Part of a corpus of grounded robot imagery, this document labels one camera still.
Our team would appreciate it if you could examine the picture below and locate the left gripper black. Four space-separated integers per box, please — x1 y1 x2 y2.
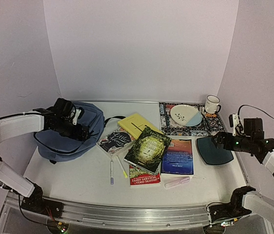
54 118 91 142

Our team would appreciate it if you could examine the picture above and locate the blue student backpack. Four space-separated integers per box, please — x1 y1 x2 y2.
34 101 128 164

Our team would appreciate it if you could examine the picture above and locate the Little Women book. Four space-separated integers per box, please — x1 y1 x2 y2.
97 128 135 157

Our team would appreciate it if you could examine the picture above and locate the white pen purple cap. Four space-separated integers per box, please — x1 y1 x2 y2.
110 160 114 185

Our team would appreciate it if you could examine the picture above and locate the white yellow highlighter pen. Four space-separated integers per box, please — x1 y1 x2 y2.
116 156 128 178

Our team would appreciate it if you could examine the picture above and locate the green fantasy cover book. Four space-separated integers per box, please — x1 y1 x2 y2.
124 126 172 174

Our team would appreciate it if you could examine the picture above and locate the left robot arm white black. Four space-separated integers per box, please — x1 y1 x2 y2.
0 98 90 213

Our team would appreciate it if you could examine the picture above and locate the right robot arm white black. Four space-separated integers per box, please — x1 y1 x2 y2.
209 115 274 226

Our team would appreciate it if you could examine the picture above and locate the dark teal square plate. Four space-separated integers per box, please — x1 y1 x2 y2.
196 136 234 166

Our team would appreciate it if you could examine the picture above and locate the patterned black placemat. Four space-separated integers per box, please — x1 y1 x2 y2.
159 102 225 137

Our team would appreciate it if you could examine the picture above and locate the white enamel mug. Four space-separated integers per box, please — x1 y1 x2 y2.
204 95 221 114

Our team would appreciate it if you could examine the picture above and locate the cream and blue plate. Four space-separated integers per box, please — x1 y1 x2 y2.
170 104 202 127

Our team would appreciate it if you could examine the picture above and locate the yellow paperback book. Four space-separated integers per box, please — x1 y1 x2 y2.
118 113 162 139

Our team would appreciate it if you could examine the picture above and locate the blue orange back-cover book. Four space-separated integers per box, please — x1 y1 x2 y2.
160 139 194 177

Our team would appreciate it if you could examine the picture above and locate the red treehouse comic book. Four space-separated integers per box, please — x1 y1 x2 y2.
129 164 161 187

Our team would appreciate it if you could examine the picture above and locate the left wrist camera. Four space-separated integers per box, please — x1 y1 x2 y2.
63 101 84 125

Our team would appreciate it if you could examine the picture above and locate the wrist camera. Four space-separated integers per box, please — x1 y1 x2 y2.
63 101 84 125
229 114 244 136

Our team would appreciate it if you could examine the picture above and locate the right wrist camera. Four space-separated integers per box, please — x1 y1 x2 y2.
229 114 244 136

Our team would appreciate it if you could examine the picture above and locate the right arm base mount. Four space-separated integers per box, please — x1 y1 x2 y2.
206 202 252 224

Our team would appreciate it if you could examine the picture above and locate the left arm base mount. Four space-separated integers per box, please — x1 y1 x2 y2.
20 196 64 219

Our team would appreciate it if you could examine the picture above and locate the aluminium table front rail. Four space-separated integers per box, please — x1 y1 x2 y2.
0 193 274 234

